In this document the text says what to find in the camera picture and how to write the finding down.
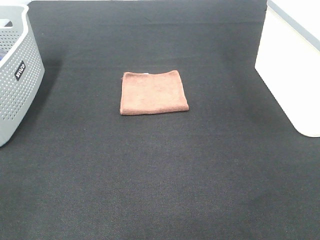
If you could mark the brown towel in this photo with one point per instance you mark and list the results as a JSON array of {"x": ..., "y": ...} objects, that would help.
[{"x": 147, "y": 94}]

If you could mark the black table mat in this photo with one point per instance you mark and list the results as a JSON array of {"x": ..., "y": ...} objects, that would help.
[{"x": 232, "y": 167}]

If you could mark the white plastic bin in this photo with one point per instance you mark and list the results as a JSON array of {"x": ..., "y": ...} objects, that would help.
[{"x": 288, "y": 60}]

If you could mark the grey perforated laundry basket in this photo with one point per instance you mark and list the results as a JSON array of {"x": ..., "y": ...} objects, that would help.
[{"x": 21, "y": 69}]

